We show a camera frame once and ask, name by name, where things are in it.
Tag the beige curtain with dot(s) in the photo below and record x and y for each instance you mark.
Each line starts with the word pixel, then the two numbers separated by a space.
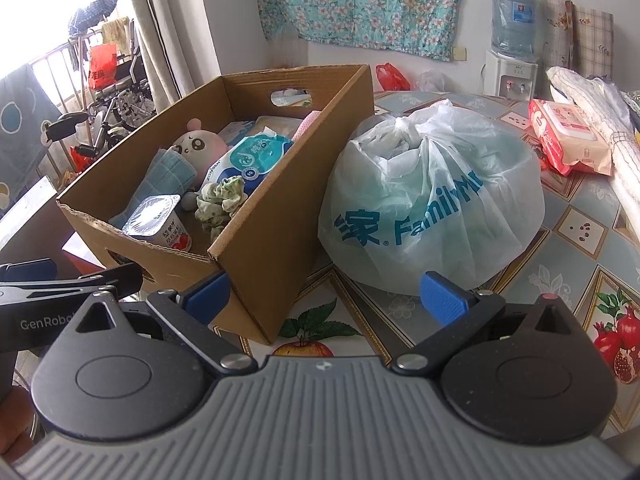
pixel 170 25

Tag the white water dispenser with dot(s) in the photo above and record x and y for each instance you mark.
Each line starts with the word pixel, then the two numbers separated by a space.
pixel 500 75

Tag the white yogurt cup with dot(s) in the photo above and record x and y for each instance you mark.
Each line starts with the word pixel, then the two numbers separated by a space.
pixel 150 210

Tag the blue wet wipes pack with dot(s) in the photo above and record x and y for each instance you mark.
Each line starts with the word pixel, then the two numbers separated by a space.
pixel 250 155

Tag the pink plush toy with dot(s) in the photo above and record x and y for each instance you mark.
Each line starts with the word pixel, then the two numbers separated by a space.
pixel 200 142

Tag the dark blue umbrella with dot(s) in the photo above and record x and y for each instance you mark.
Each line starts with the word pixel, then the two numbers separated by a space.
pixel 92 15

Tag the floral patterned board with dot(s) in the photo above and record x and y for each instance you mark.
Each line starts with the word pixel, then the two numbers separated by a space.
pixel 557 30

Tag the green floral scrunchie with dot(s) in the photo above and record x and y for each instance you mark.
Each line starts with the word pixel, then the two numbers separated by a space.
pixel 220 202

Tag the red plastic bag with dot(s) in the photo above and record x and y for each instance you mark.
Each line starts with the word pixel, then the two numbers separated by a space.
pixel 392 77

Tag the white rolled blanket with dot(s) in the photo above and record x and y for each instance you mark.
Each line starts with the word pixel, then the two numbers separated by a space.
pixel 620 150

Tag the light blue towel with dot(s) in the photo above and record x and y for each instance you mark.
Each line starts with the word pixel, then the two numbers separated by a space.
pixel 165 175

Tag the fruit printed tablecloth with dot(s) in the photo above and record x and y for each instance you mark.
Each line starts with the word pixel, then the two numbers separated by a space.
pixel 575 240

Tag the clear plastic bag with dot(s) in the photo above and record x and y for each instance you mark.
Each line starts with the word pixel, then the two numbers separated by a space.
pixel 432 81

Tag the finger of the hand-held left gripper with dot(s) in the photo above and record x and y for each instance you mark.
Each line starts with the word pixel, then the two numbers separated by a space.
pixel 90 282
pixel 30 269

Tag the plaid patterned board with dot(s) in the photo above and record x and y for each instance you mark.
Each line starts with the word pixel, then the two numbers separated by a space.
pixel 595 40

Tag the black wheelchair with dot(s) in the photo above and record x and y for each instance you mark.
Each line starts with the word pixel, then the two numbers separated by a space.
pixel 125 105

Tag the yellow hanging towel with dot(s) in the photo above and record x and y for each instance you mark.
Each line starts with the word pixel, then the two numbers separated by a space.
pixel 116 35

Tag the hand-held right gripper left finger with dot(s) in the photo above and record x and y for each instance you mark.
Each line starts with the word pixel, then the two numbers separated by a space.
pixel 207 292

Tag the brown cardboard box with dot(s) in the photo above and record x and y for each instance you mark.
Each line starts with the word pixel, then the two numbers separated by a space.
pixel 280 240

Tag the metal balcony railing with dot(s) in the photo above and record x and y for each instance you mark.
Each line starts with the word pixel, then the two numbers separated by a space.
pixel 55 75

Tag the blue grey printed towel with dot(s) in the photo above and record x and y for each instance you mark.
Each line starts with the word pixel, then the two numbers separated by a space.
pixel 25 125

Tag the white printed plastic bag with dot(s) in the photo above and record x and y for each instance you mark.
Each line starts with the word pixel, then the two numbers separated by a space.
pixel 435 200

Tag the person's left hand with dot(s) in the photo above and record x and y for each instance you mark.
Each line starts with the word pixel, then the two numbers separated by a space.
pixel 17 425

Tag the clear blue water jug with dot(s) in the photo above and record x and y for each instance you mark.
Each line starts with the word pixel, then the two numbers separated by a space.
pixel 515 25

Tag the pink wet wipes pack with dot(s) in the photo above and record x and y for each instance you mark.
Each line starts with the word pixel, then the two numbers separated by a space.
pixel 570 135

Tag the yellowed wall socket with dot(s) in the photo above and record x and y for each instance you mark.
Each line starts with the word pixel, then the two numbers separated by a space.
pixel 459 53

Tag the teal floral wall cloth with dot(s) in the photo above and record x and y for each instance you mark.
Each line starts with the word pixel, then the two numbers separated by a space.
pixel 360 5

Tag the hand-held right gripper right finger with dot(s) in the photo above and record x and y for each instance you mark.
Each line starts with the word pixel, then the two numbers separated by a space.
pixel 442 297

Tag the red hanging bag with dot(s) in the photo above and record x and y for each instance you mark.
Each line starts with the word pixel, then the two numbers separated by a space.
pixel 102 67

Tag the pink cloth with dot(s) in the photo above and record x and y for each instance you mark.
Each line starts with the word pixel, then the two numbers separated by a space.
pixel 306 125

